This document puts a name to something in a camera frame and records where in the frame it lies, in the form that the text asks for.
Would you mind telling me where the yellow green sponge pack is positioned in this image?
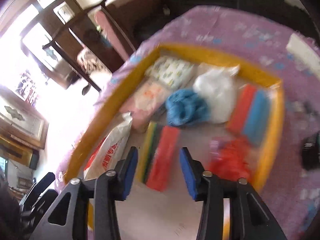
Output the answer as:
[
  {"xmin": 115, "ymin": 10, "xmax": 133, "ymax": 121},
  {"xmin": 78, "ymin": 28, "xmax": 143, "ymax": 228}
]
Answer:
[{"xmin": 135, "ymin": 121, "xmax": 180, "ymax": 192}]

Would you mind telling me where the red plastic bag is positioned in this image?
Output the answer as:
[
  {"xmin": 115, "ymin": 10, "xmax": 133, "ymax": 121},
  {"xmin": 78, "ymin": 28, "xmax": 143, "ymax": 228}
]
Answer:
[{"xmin": 206, "ymin": 138, "xmax": 251, "ymax": 181}]

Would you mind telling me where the white patterned tissue pack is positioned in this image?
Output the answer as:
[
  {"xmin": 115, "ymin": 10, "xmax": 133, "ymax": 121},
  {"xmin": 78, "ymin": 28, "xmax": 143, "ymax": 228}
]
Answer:
[{"xmin": 144, "ymin": 56, "xmax": 196, "ymax": 90}]

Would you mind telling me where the pink tissue pack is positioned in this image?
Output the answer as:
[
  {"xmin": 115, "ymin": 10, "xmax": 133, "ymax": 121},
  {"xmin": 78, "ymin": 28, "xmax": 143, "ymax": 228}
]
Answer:
[{"xmin": 119, "ymin": 79, "xmax": 171, "ymax": 132}]

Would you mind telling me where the white towel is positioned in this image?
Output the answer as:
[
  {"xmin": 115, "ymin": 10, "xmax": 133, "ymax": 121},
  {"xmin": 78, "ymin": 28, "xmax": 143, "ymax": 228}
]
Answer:
[{"xmin": 193, "ymin": 63, "xmax": 240, "ymax": 124}]

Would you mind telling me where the blue microfiber cloth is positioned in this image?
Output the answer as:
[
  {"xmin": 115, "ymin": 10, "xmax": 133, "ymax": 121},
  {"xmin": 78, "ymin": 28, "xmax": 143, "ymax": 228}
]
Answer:
[{"xmin": 165, "ymin": 89, "xmax": 210, "ymax": 127}]

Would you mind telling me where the white paper booklet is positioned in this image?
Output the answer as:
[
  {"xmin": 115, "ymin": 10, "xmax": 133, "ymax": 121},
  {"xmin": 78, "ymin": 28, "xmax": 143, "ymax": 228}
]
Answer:
[{"xmin": 286, "ymin": 33, "xmax": 319, "ymax": 75}]

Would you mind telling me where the black camera stand device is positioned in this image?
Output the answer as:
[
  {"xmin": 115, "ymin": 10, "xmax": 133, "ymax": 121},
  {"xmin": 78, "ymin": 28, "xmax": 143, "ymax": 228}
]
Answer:
[{"xmin": 301, "ymin": 132, "xmax": 319, "ymax": 171}]

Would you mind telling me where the dark wooden chair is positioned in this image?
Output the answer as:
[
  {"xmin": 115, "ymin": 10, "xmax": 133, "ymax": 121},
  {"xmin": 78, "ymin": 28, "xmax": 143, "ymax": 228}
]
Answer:
[{"xmin": 42, "ymin": 0, "xmax": 136, "ymax": 92}]

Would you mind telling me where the yellow cardboard box tray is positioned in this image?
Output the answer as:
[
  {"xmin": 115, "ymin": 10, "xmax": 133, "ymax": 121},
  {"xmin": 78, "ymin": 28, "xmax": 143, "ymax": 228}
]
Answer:
[{"xmin": 61, "ymin": 44, "xmax": 285, "ymax": 239}]

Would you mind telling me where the white red printed bag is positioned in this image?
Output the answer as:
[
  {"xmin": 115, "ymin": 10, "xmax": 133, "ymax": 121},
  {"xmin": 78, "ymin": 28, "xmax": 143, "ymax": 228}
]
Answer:
[{"xmin": 84, "ymin": 112, "xmax": 133, "ymax": 180}]

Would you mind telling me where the purple floral tablecloth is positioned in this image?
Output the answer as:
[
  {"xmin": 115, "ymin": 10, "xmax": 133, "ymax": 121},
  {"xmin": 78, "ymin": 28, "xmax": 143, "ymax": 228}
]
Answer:
[{"xmin": 55, "ymin": 5, "xmax": 319, "ymax": 239}]

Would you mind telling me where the black leather sofa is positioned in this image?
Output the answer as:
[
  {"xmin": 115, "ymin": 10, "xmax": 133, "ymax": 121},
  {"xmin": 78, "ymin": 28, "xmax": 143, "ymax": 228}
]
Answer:
[{"xmin": 133, "ymin": 0, "xmax": 319, "ymax": 44}]

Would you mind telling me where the red and blue sponge pack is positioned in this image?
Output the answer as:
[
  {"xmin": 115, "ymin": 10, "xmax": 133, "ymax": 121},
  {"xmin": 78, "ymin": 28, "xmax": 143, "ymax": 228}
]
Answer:
[{"xmin": 227, "ymin": 84, "xmax": 271, "ymax": 146}]

